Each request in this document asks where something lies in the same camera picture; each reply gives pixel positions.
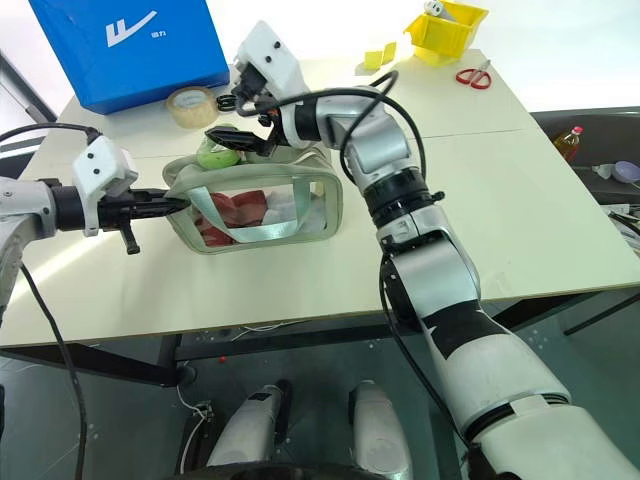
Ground white right robot leg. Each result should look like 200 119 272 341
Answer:
348 379 414 480

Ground beige packing tape roll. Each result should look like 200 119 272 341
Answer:
166 85 220 131

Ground white left robot leg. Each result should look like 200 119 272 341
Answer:
206 383 282 470

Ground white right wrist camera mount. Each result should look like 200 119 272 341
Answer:
233 20 306 101

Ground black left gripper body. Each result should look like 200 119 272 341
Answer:
97 188 170 257

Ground red cloth item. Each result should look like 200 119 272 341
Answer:
196 188 267 247

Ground white packet item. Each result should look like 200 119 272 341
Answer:
263 191 327 235

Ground grey white tube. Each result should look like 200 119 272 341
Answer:
423 0 459 24

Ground black hanging cable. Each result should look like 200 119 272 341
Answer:
18 263 90 480

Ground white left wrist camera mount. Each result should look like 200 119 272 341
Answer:
70 135 140 238

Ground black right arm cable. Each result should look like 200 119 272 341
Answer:
232 69 474 454

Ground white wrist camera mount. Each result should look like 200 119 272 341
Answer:
233 20 306 101
70 135 140 238

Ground blue cardboard box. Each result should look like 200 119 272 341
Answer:
28 0 232 117

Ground dark side table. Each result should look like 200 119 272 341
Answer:
529 106 640 261

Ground black table frame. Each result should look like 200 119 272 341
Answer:
0 287 640 390

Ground white robot leg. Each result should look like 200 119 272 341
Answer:
206 383 282 470
348 379 414 480

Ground yellow oil bottle red cap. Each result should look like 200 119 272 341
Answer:
553 125 586 163

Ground thin white wire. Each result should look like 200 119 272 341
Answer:
230 319 301 344

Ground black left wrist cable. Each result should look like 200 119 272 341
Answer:
0 122 103 147

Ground red handled scissors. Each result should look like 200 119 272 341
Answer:
454 58 493 92

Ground purple round lid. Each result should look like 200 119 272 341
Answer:
613 160 640 185

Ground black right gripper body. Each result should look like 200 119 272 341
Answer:
230 66 290 151

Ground green clear-window zip pouch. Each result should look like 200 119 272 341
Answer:
160 147 345 258

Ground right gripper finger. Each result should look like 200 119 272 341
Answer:
204 126 262 150
243 135 276 158

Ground yellow plastic parts bin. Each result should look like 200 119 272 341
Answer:
403 0 490 67

